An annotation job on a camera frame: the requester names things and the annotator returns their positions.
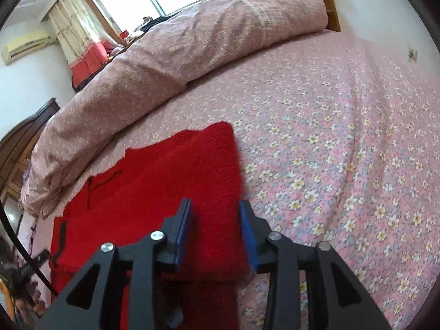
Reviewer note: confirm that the cream wall air conditioner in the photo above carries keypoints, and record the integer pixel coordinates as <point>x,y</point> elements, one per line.
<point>24,46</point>

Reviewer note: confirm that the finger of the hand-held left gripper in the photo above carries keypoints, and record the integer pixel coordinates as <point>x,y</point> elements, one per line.
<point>36,260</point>

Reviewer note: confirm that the red knitted sweater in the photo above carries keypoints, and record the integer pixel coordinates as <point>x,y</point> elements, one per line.
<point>172,178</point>

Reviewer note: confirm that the red cup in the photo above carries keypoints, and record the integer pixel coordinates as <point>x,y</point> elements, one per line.
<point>123,36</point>

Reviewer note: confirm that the pink floral quilt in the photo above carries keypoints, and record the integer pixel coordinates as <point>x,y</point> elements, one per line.
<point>172,58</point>

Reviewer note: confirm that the cream curtain with red hem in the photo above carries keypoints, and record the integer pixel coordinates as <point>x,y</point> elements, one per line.
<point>75,24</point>

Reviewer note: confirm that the pile of clothes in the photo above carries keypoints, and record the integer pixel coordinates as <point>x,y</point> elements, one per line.
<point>147,24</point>

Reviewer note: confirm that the pink floral bed sheet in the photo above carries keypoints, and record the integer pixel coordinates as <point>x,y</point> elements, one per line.
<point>326,144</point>

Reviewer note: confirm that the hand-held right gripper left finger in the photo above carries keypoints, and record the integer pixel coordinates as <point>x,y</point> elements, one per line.
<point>184,232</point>

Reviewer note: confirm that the white wall socket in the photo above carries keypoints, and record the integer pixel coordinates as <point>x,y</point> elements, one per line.
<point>412,54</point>

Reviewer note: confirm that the wooden window ledge cabinet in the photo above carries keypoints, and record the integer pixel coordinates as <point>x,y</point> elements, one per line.
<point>331,17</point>

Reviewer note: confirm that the dark wooden headboard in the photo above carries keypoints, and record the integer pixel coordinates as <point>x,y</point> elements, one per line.
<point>17,144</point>

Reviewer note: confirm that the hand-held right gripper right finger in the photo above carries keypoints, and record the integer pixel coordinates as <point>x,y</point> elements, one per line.
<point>248,235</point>

